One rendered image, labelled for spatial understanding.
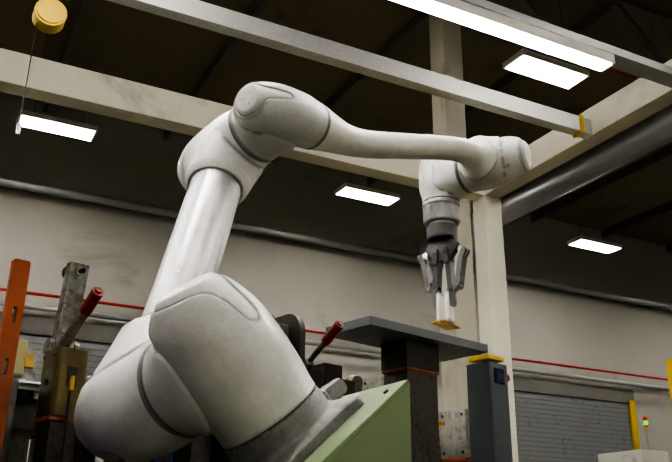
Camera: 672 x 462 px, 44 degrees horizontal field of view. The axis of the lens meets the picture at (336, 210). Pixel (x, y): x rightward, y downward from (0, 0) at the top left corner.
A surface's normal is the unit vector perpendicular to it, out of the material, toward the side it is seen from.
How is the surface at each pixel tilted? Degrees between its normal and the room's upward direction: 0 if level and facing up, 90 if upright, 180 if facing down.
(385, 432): 90
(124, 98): 90
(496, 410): 90
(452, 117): 90
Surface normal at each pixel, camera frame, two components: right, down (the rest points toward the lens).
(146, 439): -0.12, 0.60
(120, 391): -0.61, -0.23
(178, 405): -0.46, 0.33
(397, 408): 0.52, -0.32
